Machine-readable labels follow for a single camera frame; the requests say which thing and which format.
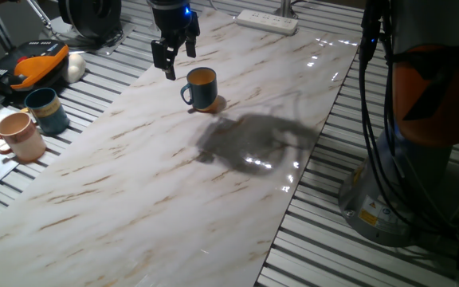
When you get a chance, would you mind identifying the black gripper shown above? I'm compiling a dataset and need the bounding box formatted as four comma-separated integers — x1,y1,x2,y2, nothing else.
147,0,201,81

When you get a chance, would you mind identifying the teal cup with orange inside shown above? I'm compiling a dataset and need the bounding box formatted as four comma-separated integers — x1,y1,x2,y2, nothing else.
179,66,219,112

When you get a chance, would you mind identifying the white power strip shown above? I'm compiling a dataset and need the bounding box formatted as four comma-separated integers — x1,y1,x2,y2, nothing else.
235,9,299,37

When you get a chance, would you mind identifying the black round device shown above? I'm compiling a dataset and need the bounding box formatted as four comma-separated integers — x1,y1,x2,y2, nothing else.
57,0,123,41

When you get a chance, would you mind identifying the white egg-shaped object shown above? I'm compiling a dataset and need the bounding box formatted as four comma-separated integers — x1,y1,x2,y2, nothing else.
62,53,87,84

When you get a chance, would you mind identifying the metal pole stand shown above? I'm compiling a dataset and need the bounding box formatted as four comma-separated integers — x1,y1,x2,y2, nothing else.
273,0,299,20

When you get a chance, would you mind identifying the thin metal rod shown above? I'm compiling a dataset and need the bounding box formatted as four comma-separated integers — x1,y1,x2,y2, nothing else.
25,0,53,29

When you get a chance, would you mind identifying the orange and black teach pendant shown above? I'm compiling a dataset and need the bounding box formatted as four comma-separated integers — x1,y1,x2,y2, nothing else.
0,39,70,95

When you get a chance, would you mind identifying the teal mug with yellow band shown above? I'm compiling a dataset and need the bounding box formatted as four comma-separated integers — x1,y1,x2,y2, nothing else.
21,87,71,136

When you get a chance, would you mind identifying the marble pattern board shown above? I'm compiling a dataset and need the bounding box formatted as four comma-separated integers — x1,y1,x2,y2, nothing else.
0,7,362,287

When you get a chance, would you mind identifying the pink mug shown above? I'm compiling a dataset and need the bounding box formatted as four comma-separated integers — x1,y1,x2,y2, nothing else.
0,112,47,163

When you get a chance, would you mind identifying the grey base plate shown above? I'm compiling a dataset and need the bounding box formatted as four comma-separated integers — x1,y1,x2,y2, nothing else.
49,18,137,56

